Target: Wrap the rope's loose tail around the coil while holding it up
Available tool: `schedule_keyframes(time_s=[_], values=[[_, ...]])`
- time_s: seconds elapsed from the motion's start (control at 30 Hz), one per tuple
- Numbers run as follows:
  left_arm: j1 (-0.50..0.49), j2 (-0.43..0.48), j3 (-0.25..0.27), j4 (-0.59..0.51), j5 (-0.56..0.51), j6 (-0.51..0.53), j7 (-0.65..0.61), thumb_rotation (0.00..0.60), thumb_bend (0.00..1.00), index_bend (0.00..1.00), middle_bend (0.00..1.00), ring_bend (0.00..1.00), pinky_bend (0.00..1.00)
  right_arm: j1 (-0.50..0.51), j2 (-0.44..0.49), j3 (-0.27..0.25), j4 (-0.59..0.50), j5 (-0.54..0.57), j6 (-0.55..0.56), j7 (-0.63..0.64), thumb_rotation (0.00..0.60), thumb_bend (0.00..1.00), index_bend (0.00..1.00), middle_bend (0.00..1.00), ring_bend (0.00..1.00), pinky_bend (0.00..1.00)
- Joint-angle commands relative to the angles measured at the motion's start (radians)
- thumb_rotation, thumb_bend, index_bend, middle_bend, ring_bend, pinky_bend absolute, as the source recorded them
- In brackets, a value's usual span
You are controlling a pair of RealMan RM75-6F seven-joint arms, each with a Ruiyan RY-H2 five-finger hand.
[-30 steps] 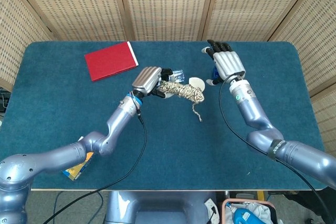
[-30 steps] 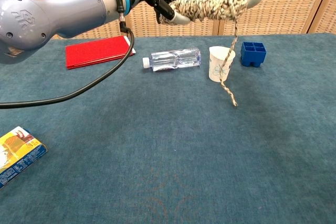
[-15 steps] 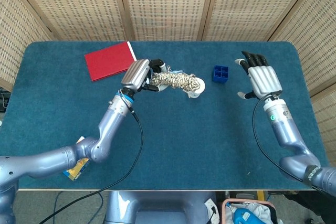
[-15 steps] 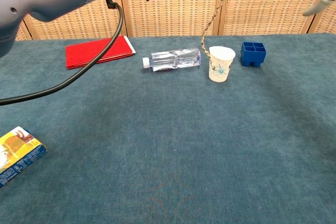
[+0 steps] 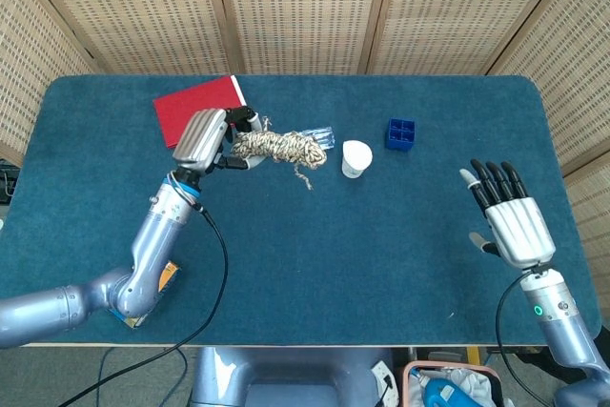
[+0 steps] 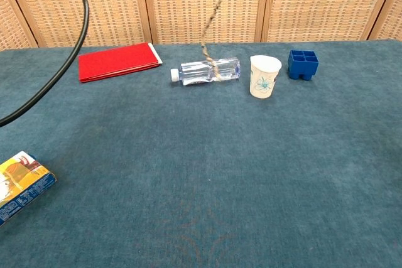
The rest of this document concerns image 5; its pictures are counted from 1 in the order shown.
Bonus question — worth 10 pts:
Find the red notebook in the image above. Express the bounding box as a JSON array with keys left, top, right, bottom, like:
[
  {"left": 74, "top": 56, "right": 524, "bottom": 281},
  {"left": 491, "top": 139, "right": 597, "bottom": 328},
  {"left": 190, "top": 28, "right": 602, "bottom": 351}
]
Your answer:
[{"left": 152, "top": 74, "right": 253, "bottom": 150}]

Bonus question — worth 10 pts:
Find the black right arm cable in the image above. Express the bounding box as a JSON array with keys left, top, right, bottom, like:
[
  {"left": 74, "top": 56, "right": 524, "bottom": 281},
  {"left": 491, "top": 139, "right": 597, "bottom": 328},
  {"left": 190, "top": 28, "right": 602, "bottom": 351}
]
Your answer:
[{"left": 495, "top": 275, "right": 554, "bottom": 407}]

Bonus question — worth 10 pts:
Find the dark floor equipment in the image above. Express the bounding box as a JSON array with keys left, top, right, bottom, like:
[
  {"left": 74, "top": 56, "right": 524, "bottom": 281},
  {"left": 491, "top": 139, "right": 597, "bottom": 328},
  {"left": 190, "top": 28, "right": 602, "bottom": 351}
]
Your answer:
[{"left": 0, "top": 158, "right": 20, "bottom": 203}]

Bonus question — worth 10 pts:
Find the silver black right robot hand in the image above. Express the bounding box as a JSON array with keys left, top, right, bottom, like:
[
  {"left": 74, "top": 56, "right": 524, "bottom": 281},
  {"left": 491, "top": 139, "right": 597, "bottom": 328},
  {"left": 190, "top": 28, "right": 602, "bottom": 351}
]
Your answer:
[{"left": 459, "top": 158, "right": 558, "bottom": 270}]

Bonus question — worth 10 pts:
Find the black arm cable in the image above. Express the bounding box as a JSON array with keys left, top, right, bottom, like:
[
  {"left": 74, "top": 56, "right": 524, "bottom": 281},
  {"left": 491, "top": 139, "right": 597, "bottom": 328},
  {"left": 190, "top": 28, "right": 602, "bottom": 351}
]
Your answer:
[
  {"left": 495, "top": 275, "right": 554, "bottom": 407},
  {"left": 59, "top": 201, "right": 230, "bottom": 407}
]

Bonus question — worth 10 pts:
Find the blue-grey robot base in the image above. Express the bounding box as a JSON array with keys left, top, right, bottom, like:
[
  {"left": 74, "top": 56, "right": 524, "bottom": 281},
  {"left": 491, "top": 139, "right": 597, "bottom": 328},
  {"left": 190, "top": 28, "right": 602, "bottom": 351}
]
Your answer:
[{"left": 190, "top": 347, "right": 397, "bottom": 407}]

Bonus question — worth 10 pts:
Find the white paper cup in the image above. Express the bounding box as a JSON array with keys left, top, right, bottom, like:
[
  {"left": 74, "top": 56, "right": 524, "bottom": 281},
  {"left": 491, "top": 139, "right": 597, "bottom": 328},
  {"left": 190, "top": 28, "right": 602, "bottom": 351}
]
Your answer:
[{"left": 340, "top": 139, "right": 374, "bottom": 179}]

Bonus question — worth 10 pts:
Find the pink basket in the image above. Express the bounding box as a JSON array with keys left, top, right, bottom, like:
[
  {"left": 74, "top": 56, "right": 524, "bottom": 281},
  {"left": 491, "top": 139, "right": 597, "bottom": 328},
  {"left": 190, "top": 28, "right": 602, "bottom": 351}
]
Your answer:
[{"left": 402, "top": 361, "right": 506, "bottom": 407}]

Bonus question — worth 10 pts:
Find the blue plastic bottle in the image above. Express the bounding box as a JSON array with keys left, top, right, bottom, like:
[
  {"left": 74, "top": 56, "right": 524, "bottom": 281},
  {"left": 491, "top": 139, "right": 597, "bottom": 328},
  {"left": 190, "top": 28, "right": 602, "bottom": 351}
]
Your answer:
[{"left": 412, "top": 368, "right": 458, "bottom": 407}]

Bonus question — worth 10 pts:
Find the woven bamboo folding screen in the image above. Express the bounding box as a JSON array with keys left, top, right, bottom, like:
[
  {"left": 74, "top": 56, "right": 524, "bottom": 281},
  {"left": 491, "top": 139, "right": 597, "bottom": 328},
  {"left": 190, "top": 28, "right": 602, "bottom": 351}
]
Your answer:
[{"left": 0, "top": 0, "right": 610, "bottom": 294}]

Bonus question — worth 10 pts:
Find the blue floor cable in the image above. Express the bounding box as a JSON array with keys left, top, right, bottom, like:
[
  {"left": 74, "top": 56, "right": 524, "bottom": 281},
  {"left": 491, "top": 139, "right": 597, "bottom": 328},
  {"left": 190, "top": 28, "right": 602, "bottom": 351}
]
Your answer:
[{"left": 96, "top": 347, "right": 190, "bottom": 407}]

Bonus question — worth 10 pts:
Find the blue grid box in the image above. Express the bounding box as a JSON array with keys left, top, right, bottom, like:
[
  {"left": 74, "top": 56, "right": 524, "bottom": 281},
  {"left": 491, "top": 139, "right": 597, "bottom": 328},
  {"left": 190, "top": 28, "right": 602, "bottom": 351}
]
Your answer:
[{"left": 383, "top": 118, "right": 417, "bottom": 153}]

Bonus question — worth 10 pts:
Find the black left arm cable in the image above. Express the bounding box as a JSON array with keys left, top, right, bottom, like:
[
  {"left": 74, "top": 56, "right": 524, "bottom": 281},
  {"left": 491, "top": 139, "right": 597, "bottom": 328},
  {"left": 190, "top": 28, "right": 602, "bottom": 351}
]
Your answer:
[{"left": 59, "top": 201, "right": 230, "bottom": 407}]

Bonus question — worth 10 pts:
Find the white cloth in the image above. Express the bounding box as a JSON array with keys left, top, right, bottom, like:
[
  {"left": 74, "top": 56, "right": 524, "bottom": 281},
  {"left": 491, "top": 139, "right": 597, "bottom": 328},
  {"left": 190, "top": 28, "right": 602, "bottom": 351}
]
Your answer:
[{"left": 447, "top": 368, "right": 495, "bottom": 407}]

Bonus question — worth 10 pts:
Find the blue felt table mat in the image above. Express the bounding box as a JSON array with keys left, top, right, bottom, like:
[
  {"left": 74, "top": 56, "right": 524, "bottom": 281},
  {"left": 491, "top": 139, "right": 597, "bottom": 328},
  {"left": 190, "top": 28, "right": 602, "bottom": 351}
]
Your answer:
[{"left": 0, "top": 74, "right": 602, "bottom": 347}]

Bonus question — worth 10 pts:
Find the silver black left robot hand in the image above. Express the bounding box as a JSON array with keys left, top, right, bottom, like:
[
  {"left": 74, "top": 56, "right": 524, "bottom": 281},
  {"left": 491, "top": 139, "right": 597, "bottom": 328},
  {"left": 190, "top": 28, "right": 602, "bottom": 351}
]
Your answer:
[{"left": 171, "top": 105, "right": 261, "bottom": 175}]

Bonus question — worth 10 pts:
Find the clear plastic water bottle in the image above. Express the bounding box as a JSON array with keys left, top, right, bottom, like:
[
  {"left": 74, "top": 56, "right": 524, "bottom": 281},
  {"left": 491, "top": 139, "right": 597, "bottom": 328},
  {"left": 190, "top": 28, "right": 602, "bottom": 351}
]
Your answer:
[{"left": 304, "top": 126, "right": 336, "bottom": 151}]

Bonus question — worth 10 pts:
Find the beige braided rope bundle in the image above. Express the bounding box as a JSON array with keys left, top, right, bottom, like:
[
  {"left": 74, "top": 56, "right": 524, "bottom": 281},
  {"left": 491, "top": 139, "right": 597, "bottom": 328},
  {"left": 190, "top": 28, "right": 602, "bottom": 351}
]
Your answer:
[{"left": 231, "top": 115, "right": 329, "bottom": 192}]

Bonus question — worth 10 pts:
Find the white power strip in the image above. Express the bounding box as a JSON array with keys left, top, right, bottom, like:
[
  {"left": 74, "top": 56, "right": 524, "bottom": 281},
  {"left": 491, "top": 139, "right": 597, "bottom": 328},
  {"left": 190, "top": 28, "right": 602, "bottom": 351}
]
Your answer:
[{"left": 371, "top": 359, "right": 399, "bottom": 401}]

